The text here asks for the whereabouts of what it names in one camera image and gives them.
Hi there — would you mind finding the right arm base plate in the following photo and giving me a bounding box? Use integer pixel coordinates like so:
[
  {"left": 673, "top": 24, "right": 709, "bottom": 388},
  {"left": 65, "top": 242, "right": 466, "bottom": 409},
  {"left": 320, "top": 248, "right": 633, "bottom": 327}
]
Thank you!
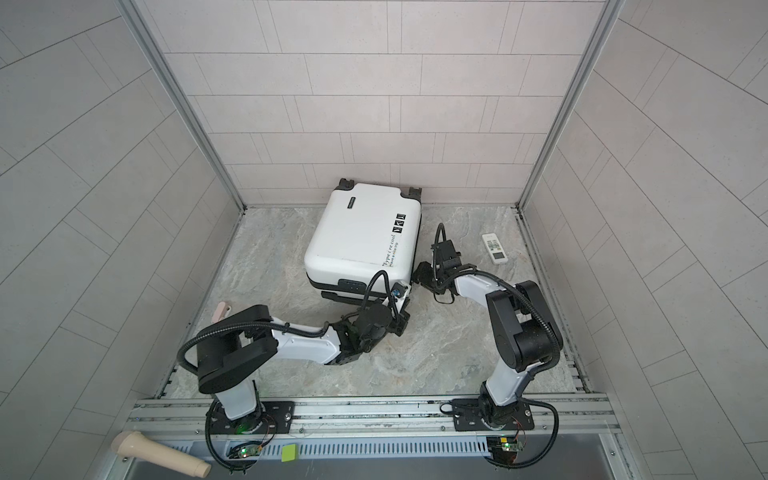
[{"left": 440, "top": 396, "right": 535, "bottom": 432}]

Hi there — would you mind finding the left circuit board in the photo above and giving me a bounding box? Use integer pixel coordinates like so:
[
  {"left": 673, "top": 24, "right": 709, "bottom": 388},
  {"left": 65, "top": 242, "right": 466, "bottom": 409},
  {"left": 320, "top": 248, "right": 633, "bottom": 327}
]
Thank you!
[{"left": 227, "top": 442, "right": 263, "bottom": 460}]

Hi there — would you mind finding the white remote control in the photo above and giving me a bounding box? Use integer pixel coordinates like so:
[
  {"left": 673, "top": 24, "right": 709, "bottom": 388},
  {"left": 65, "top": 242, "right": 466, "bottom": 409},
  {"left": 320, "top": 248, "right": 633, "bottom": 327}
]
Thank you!
[{"left": 481, "top": 233, "right": 509, "bottom": 265}]

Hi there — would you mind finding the circuit board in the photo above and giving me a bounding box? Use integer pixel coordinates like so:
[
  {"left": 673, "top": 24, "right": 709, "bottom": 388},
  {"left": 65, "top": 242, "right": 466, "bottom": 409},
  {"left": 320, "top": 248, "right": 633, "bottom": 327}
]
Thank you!
[
  {"left": 486, "top": 436, "right": 526, "bottom": 465},
  {"left": 227, "top": 442, "right": 263, "bottom": 460}
]

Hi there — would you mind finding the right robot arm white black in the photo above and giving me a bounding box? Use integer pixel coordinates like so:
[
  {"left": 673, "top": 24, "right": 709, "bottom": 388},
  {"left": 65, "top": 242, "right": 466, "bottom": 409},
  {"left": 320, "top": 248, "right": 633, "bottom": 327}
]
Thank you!
[{"left": 415, "top": 237, "right": 563, "bottom": 428}]

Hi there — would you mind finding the beige cylindrical handle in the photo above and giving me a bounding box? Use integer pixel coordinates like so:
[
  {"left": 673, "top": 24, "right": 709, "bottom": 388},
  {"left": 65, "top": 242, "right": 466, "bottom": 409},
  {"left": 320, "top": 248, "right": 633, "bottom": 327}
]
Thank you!
[{"left": 111, "top": 431, "right": 212, "bottom": 478}]

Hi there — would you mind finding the black and white suitcase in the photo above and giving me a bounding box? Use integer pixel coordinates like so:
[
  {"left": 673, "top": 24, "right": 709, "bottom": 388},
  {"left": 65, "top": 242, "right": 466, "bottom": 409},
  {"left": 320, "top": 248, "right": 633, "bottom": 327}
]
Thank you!
[{"left": 304, "top": 178, "right": 422, "bottom": 305}]

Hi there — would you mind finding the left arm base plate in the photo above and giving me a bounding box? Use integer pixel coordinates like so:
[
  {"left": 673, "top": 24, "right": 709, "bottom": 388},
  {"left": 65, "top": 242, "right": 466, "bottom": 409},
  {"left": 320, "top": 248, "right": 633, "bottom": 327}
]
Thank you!
[{"left": 206, "top": 401, "right": 296, "bottom": 436}]

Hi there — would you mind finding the green sticky note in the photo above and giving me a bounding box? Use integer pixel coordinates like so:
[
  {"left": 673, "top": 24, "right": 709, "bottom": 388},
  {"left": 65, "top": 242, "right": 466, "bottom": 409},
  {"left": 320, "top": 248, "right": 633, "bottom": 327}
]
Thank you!
[{"left": 281, "top": 444, "right": 298, "bottom": 463}]

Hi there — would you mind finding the right circuit board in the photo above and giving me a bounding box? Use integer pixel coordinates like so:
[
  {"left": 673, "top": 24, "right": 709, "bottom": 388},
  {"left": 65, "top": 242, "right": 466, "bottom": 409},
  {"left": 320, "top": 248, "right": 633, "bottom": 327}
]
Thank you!
[{"left": 486, "top": 436, "right": 526, "bottom": 465}]

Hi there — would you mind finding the aluminium rail frame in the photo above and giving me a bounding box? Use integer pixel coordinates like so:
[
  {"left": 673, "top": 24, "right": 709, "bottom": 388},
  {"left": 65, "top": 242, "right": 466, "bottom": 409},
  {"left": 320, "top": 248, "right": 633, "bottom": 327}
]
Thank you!
[{"left": 123, "top": 393, "right": 621, "bottom": 467}]

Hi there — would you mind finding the small pink case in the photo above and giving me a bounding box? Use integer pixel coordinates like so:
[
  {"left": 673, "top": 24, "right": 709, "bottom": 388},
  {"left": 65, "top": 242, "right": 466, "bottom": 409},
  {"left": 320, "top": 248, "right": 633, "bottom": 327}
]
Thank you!
[{"left": 212, "top": 302, "right": 231, "bottom": 323}]

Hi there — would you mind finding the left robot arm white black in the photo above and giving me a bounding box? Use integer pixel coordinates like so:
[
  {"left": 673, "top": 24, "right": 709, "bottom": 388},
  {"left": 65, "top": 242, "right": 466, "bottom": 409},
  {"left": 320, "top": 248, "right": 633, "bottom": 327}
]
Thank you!
[{"left": 176, "top": 292, "right": 410, "bottom": 421}]

